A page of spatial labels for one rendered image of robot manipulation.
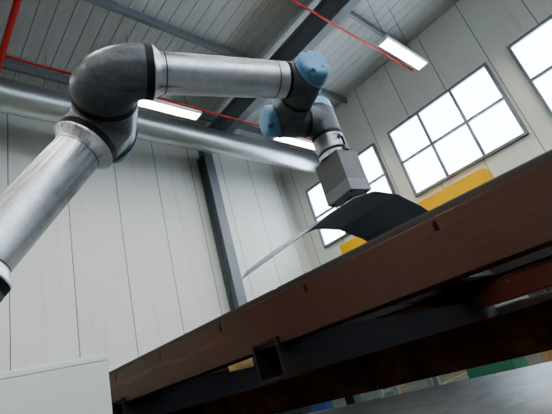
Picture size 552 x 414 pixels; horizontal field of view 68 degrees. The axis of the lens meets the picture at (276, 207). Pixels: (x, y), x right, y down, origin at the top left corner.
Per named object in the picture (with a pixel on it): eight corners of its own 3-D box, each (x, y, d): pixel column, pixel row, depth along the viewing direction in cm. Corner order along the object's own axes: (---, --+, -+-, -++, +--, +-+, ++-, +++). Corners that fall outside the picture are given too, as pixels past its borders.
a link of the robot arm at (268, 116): (268, 85, 90) (311, 87, 95) (254, 120, 99) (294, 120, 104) (278, 112, 87) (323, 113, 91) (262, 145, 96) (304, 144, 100)
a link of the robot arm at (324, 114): (292, 113, 104) (321, 114, 108) (305, 149, 100) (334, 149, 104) (305, 92, 98) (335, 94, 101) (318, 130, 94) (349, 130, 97)
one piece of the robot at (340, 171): (361, 137, 98) (386, 197, 92) (338, 158, 105) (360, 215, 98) (330, 133, 92) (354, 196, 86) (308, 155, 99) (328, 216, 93)
